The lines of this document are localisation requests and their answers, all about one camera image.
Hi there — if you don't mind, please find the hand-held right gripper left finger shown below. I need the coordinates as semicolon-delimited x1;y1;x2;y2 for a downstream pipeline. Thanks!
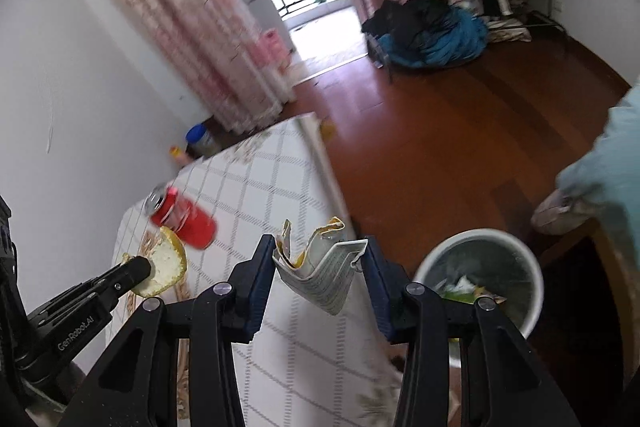
75;234;277;427

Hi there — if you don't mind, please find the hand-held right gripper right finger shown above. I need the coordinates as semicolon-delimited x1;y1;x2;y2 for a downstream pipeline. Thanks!
361;236;581;427

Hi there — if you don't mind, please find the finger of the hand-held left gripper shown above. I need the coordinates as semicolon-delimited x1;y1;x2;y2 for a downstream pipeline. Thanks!
30;256;156;328

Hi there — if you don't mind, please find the pomelo peel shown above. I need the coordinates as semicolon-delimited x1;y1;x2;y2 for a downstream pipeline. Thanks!
122;227;188;299

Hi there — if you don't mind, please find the white trash bin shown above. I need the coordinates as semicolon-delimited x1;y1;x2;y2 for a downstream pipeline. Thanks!
411;229;545;368

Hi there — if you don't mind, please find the red soda can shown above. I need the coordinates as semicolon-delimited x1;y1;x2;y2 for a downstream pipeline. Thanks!
143;183;217;250

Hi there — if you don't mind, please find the checked white tablecloth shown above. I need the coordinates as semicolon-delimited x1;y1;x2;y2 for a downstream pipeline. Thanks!
102;112;416;427

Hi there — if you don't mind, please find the blue lid jar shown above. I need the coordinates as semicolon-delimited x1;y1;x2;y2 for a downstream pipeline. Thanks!
185;123;223;159

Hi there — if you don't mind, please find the beige quilted bedding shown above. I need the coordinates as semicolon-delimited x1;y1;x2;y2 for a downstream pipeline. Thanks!
531;189;598;237

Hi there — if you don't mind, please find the pile of dark clothes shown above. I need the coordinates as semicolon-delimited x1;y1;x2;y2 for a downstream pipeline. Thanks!
361;0;490;70

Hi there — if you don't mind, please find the white washing machine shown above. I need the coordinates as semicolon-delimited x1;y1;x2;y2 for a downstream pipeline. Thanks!
227;0;296;58

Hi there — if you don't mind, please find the black clothes rack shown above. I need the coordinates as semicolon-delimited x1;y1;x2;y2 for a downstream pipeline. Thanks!
500;7;568;52

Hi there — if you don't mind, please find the wooden bed frame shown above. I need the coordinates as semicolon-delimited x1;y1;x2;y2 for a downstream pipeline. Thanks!
540;217;640;358

